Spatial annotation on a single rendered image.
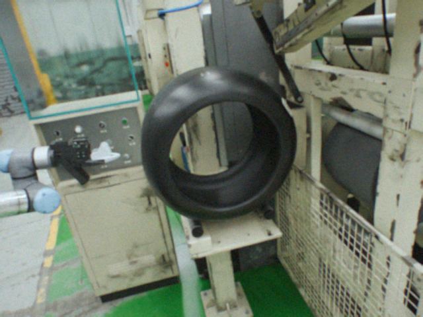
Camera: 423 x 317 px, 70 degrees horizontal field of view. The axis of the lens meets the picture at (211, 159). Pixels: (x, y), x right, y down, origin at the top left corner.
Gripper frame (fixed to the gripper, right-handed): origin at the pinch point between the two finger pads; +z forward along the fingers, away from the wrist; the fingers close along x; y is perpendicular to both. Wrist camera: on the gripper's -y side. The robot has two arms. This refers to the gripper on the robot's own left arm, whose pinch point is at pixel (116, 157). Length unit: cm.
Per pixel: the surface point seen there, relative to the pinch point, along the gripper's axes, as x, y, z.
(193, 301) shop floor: 38, -119, 30
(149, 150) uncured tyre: -9.3, 5.3, 11.2
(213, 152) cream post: 25.5, -11.9, 40.5
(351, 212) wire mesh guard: -33, -12, 70
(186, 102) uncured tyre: -11.0, 20.2, 23.5
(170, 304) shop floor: 41, -121, 16
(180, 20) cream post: 27, 44, 28
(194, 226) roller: -10.2, -25.6, 24.9
